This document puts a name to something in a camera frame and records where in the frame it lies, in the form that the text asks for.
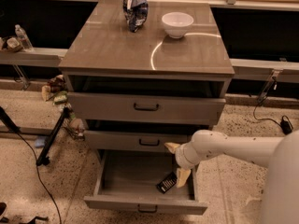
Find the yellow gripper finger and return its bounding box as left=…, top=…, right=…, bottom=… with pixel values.
left=164, top=142, right=180, bottom=154
left=177, top=168, right=191, bottom=188

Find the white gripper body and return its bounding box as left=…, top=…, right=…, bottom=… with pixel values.
left=175, top=143, right=200, bottom=170

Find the black rxbar chocolate bar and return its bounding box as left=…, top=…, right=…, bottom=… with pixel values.
left=156, top=172, right=178, bottom=194

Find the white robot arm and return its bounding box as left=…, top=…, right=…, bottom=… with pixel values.
left=164, top=130, right=299, bottom=224

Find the grey bottom drawer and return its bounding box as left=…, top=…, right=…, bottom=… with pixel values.
left=84, top=150, right=207, bottom=216

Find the grey drawer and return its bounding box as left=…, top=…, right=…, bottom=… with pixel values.
left=85, top=131, right=192, bottom=153
left=84, top=150, right=207, bottom=216
left=68, top=92, right=225, bottom=126

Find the grey drawer cabinet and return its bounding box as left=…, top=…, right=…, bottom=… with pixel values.
left=58, top=0, right=235, bottom=161

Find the grey middle drawer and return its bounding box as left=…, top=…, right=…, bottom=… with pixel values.
left=85, top=131, right=192, bottom=153

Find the grey top drawer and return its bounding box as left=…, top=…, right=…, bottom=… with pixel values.
left=68, top=92, right=225, bottom=126

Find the black power adapter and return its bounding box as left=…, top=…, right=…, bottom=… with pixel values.
left=280, top=116, right=292, bottom=134

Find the white bowl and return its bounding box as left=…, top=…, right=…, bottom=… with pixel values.
left=162, top=12, right=194, bottom=38

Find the black tripod leg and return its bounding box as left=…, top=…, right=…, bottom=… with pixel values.
left=36, top=107, right=69, bottom=166

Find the pile of snack packages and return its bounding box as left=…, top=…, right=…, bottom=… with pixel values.
left=41, top=75, right=85, bottom=139

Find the blue chip bag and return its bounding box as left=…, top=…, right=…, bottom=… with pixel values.
left=122, top=0, right=149, bottom=33

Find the clear water bottle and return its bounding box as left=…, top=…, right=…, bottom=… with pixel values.
left=15, top=24, right=34, bottom=52

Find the small basket with items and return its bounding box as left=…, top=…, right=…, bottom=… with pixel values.
left=0, top=36, right=22, bottom=52

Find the black floor cable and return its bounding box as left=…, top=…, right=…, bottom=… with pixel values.
left=12, top=131, right=64, bottom=224

